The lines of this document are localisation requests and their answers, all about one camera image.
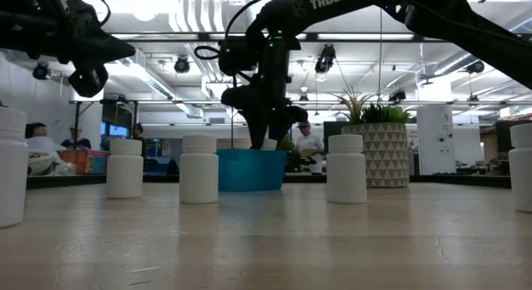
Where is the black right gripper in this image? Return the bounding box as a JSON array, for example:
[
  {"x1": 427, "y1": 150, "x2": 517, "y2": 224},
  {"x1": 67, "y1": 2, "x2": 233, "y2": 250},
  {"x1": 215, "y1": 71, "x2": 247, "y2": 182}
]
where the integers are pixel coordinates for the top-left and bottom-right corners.
[{"x1": 219, "y1": 83, "x2": 309, "y2": 150}]

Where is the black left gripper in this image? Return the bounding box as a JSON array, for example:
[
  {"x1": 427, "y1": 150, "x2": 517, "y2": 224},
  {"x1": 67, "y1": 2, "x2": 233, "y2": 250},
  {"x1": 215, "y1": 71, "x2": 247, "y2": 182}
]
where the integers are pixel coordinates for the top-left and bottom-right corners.
[{"x1": 39, "y1": 0, "x2": 136, "y2": 69}]

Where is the blue plastic basket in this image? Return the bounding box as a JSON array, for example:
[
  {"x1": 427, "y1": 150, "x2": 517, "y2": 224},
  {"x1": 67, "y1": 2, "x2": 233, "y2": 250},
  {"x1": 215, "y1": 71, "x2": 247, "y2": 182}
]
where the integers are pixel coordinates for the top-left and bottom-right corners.
[{"x1": 216, "y1": 148, "x2": 288, "y2": 193}]

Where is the white pill bottle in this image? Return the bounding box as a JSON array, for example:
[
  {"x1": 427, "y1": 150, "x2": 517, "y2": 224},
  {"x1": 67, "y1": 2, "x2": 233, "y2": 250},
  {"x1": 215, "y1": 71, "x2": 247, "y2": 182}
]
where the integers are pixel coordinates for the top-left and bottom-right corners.
[
  {"x1": 179, "y1": 135, "x2": 219, "y2": 205},
  {"x1": 0, "y1": 106, "x2": 29, "y2": 229},
  {"x1": 508, "y1": 123, "x2": 532, "y2": 214},
  {"x1": 106, "y1": 138, "x2": 145, "y2": 200},
  {"x1": 325, "y1": 134, "x2": 368, "y2": 205}
]

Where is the dark leafy plant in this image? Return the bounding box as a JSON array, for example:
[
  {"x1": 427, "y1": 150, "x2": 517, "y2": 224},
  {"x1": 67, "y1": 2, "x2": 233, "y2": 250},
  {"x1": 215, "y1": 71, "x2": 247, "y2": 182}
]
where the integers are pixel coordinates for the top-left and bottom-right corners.
[{"x1": 279, "y1": 136, "x2": 318, "y2": 167}]

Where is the person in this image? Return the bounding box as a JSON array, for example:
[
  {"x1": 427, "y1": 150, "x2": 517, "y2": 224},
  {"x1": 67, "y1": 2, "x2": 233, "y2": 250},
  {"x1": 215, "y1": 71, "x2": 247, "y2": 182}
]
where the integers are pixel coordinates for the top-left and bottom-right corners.
[
  {"x1": 24, "y1": 122, "x2": 49, "y2": 140},
  {"x1": 61, "y1": 124, "x2": 93, "y2": 151},
  {"x1": 294, "y1": 120, "x2": 327, "y2": 175},
  {"x1": 131, "y1": 122, "x2": 148, "y2": 159}
]

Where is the black monitor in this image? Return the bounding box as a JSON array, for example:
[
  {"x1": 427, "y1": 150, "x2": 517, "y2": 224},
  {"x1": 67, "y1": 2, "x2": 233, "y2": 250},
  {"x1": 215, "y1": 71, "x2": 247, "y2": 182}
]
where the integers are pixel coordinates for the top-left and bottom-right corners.
[
  {"x1": 495, "y1": 120, "x2": 512, "y2": 155},
  {"x1": 323, "y1": 120, "x2": 344, "y2": 137}
]

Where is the black ceiling spot lamp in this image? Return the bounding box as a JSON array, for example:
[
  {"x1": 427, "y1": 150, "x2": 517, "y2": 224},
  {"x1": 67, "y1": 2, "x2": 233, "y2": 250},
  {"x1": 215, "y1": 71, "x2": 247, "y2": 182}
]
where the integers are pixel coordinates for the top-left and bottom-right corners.
[
  {"x1": 313, "y1": 43, "x2": 337, "y2": 76},
  {"x1": 387, "y1": 89, "x2": 408, "y2": 104},
  {"x1": 32, "y1": 61, "x2": 52, "y2": 81},
  {"x1": 465, "y1": 59, "x2": 486, "y2": 76},
  {"x1": 173, "y1": 56, "x2": 192, "y2": 76}
]

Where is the blue lit screen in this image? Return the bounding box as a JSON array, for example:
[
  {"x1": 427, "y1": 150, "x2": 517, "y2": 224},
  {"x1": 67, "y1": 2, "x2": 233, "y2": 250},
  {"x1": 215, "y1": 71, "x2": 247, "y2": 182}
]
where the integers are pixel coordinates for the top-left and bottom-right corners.
[{"x1": 100, "y1": 122, "x2": 131, "y2": 139}]

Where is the pale spiky plant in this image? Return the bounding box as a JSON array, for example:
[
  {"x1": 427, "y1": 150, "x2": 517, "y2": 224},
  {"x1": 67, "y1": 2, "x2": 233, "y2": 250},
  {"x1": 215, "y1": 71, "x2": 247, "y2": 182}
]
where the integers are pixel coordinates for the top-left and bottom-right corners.
[{"x1": 332, "y1": 86, "x2": 373, "y2": 125}]

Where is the black overhead light bar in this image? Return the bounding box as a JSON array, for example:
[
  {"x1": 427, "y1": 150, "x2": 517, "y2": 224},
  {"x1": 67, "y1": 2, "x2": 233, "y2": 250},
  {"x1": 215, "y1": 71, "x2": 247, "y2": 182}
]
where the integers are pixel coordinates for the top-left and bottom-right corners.
[{"x1": 108, "y1": 31, "x2": 496, "y2": 44}]

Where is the clear plastic bag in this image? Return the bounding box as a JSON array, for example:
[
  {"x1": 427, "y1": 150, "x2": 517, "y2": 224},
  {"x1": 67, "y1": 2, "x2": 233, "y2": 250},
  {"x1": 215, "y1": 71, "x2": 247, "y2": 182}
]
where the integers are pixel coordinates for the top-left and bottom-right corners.
[{"x1": 27, "y1": 135, "x2": 67, "y2": 156}]

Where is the orange and blue box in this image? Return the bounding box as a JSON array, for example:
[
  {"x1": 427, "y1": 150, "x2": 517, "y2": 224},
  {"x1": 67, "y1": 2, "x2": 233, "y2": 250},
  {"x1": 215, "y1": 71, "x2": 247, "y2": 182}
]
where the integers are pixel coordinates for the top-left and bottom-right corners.
[{"x1": 57, "y1": 149, "x2": 111, "y2": 175}]

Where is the green succulent plant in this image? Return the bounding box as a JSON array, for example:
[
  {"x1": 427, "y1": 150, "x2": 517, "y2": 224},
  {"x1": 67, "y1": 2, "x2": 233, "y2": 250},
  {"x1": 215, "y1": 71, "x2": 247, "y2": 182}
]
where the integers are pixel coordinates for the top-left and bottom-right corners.
[{"x1": 362, "y1": 103, "x2": 412, "y2": 125}]

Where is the triangle-patterned grey white planter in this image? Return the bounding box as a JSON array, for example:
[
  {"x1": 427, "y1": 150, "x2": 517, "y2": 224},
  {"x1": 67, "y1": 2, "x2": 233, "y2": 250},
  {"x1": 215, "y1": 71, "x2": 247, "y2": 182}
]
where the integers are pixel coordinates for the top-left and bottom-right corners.
[{"x1": 341, "y1": 122, "x2": 411, "y2": 189}]

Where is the white bowl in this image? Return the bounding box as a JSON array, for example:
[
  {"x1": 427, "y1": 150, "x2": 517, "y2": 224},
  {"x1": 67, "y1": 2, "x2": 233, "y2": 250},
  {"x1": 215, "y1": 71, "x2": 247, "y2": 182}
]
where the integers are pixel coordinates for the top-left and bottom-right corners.
[{"x1": 27, "y1": 151, "x2": 56, "y2": 176}]

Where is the white pillar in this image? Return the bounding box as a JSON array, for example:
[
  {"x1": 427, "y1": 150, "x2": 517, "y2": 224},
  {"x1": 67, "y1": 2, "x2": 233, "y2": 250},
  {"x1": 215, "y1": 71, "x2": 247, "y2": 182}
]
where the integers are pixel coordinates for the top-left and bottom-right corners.
[{"x1": 416, "y1": 77, "x2": 455, "y2": 176}]

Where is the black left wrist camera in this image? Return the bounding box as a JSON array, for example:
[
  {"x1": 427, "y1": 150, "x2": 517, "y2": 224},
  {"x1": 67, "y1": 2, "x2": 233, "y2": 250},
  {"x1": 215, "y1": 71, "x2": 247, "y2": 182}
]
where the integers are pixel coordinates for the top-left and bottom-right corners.
[{"x1": 67, "y1": 64, "x2": 110, "y2": 98}]

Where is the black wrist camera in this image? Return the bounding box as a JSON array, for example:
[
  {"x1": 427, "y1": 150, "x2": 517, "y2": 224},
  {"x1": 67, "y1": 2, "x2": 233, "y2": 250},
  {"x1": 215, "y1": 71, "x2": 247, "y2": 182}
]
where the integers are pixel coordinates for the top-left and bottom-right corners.
[
  {"x1": 67, "y1": 64, "x2": 110, "y2": 98},
  {"x1": 217, "y1": 37, "x2": 251, "y2": 77}
]

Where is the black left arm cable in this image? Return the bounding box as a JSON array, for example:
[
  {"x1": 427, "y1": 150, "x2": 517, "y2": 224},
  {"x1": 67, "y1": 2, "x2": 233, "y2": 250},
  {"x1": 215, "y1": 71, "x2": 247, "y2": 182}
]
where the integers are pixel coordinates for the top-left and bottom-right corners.
[{"x1": 73, "y1": 0, "x2": 112, "y2": 27}]

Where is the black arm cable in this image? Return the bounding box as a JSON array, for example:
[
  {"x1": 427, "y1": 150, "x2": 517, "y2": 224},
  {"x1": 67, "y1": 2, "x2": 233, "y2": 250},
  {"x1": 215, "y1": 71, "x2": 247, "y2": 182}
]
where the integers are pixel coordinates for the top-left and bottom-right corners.
[
  {"x1": 194, "y1": 0, "x2": 273, "y2": 61},
  {"x1": 73, "y1": 0, "x2": 112, "y2": 27}
]

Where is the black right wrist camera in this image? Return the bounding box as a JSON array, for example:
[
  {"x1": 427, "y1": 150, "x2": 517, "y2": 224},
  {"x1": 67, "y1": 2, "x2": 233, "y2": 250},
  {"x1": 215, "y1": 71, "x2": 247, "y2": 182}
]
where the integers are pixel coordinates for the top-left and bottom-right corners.
[{"x1": 217, "y1": 37, "x2": 251, "y2": 77}]

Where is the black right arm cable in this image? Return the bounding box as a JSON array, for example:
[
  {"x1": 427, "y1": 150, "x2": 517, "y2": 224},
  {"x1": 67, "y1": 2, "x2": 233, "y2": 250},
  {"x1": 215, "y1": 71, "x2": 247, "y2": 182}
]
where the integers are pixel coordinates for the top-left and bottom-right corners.
[{"x1": 194, "y1": 0, "x2": 273, "y2": 61}]

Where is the black table edge rail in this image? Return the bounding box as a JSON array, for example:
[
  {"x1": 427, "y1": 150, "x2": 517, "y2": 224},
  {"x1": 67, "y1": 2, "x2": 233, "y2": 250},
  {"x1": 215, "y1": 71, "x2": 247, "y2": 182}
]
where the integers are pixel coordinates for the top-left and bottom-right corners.
[{"x1": 26, "y1": 174, "x2": 512, "y2": 190}]

